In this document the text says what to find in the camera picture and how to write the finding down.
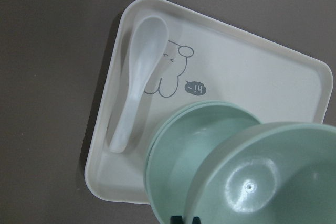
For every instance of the beige rabbit serving tray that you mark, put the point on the beige rabbit serving tray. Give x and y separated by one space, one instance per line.
205 59

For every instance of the white ceramic spoon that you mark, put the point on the white ceramic spoon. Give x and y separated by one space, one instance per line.
147 45

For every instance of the green bowl on tray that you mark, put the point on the green bowl on tray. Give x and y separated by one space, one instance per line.
151 155

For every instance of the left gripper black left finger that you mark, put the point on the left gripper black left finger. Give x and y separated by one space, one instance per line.
176 220

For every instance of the green bowl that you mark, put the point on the green bowl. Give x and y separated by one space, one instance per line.
181 155
151 155
269 173

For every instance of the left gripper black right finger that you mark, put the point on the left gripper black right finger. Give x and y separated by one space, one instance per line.
196 220

